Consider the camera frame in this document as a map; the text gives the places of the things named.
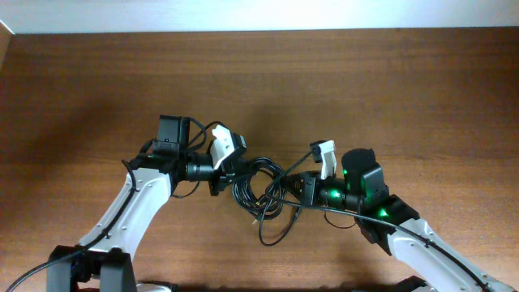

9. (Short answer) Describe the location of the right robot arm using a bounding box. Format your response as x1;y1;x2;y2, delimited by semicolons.
282;148;512;292

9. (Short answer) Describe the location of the left camera cable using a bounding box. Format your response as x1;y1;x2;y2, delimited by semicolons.
3;117;228;292

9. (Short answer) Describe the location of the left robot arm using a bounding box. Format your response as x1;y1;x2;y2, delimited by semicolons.
46;115;247;291

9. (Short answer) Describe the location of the black cable bundle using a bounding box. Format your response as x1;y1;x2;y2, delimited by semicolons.
231;157;303;247

